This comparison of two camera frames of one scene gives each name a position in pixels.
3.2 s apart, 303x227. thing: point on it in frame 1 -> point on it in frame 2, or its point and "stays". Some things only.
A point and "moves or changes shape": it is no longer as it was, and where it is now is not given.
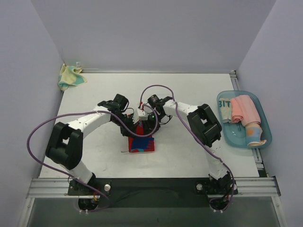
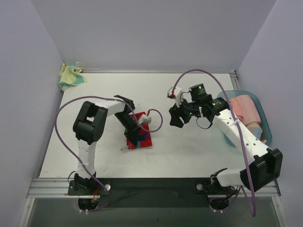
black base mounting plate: (179, 193) stays
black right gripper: (153, 126) -> (179, 116)
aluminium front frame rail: (246, 187) stays
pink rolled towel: (243, 110) stays
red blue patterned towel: (141, 144) moves or changes shape
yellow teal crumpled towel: (70, 75) stays
